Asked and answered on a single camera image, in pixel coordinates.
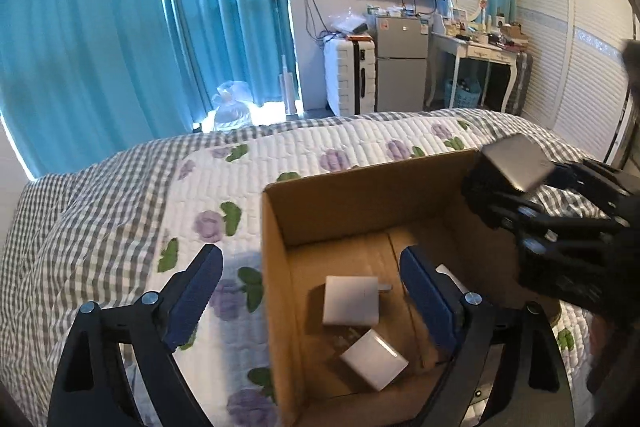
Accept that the white louvred wardrobe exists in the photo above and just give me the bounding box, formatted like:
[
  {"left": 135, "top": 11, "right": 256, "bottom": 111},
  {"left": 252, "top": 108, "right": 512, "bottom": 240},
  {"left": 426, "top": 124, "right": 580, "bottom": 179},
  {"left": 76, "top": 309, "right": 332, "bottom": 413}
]
[{"left": 512, "top": 0, "right": 640, "bottom": 168}]

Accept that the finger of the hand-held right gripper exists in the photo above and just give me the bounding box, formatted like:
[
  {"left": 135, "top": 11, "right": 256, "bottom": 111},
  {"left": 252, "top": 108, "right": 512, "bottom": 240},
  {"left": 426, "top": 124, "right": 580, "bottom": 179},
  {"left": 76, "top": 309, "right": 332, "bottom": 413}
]
[
  {"left": 542, "top": 158, "right": 637, "bottom": 228},
  {"left": 460, "top": 150, "right": 548, "bottom": 238}
]

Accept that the cardboard box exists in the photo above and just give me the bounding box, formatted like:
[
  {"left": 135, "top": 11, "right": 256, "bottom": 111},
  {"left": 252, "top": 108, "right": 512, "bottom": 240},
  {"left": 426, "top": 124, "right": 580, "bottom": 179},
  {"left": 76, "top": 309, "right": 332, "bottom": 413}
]
[{"left": 261, "top": 148, "right": 566, "bottom": 427}]

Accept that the grey power adapter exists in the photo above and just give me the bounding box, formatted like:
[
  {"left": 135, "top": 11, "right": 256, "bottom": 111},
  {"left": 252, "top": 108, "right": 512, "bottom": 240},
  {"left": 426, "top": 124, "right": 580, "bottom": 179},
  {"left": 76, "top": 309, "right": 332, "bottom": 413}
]
[{"left": 481, "top": 134, "right": 556, "bottom": 194}]

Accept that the wide teal curtain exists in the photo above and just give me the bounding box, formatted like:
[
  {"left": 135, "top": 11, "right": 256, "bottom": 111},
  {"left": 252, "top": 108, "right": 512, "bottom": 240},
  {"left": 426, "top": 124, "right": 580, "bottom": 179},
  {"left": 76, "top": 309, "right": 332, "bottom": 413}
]
[{"left": 0, "top": 0, "right": 168, "bottom": 180}]

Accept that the white hard suitcase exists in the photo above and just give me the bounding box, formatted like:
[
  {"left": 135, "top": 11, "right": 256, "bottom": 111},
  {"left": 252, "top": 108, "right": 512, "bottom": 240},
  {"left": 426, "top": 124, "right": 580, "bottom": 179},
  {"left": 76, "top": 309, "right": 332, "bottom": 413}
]
[{"left": 323, "top": 37, "right": 377, "bottom": 118}]

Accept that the large white charger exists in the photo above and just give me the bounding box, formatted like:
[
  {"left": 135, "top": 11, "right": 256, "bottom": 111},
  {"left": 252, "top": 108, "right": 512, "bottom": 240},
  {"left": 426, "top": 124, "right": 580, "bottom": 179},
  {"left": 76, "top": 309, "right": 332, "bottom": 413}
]
[{"left": 322, "top": 275, "right": 393, "bottom": 327}]

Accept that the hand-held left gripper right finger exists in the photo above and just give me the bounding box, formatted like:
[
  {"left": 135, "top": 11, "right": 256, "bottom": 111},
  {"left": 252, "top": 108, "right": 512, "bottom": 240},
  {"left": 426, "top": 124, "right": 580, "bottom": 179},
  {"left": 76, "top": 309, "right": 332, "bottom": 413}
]
[{"left": 399, "top": 244, "right": 576, "bottom": 427}]

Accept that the teal storage basket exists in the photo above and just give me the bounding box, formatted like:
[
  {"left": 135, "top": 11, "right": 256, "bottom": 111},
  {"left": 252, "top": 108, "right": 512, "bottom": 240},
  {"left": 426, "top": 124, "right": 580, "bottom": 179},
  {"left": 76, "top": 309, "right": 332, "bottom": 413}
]
[{"left": 443, "top": 79, "right": 482, "bottom": 110}]

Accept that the grey suitcase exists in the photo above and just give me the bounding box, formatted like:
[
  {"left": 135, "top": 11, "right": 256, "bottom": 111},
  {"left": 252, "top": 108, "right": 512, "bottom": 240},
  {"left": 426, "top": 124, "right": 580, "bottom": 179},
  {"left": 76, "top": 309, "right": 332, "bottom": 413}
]
[{"left": 500, "top": 51, "right": 534, "bottom": 116}]

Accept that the small white charger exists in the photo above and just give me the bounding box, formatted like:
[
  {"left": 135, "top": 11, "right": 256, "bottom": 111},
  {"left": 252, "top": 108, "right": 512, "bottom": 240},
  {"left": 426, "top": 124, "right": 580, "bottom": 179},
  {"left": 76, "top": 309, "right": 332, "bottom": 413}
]
[{"left": 340, "top": 329, "right": 410, "bottom": 392}]

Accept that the silver mini fridge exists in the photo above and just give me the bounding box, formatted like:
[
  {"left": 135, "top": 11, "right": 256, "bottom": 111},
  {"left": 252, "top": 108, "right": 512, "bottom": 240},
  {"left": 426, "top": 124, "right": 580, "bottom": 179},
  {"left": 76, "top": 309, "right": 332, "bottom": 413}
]
[{"left": 374, "top": 15, "right": 430, "bottom": 113}]

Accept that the white stick mop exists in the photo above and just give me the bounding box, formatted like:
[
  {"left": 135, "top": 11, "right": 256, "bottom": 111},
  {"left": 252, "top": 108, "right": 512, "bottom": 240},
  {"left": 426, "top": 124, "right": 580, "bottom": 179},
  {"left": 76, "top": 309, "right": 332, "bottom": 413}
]
[{"left": 272, "top": 0, "right": 299, "bottom": 118}]

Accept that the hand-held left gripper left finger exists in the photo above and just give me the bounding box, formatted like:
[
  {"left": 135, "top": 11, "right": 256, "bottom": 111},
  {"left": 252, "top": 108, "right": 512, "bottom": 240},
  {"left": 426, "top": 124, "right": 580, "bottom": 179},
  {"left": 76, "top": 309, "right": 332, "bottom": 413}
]
[{"left": 47, "top": 243, "right": 224, "bottom": 427}]

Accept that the clear bag of clutter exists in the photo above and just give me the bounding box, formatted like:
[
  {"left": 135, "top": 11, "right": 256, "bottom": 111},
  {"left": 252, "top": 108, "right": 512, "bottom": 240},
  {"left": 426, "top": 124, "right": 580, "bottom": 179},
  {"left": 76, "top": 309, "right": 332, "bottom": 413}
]
[{"left": 331, "top": 8, "right": 372, "bottom": 38}]

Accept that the bed with floral quilt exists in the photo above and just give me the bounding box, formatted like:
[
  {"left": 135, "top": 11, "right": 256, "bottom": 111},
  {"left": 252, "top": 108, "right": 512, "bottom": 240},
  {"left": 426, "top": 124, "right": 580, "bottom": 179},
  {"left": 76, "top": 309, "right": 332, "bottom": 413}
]
[{"left": 0, "top": 108, "right": 623, "bottom": 427}]

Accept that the white vanity table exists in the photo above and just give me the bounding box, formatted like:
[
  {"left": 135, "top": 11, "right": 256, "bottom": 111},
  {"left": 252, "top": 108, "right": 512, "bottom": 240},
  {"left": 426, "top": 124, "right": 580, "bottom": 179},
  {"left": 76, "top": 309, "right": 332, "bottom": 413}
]
[{"left": 426, "top": 31, "right": 532, "bottom": 114}]

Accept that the clear plastic bag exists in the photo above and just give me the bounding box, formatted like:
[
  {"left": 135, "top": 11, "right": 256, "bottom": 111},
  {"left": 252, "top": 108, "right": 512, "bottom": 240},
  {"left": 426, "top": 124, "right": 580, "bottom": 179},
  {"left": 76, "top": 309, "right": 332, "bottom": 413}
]
[{"left": 210, "top": 80, "right": 252, "bottom": 131}]

